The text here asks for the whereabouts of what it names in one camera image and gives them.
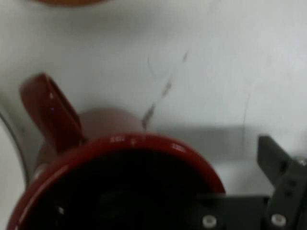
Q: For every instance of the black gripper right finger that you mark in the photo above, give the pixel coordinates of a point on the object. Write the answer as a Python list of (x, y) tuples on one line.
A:
[(290, 187)]

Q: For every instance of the red ceramic mug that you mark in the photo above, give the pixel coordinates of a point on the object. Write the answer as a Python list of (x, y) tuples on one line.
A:
[(72, 163)]

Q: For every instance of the brown wooden mug tree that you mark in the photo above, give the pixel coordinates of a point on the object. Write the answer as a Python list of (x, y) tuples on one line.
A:
[(69, 2)]

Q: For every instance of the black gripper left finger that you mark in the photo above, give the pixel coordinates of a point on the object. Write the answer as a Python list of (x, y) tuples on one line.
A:
[(235, 213)]

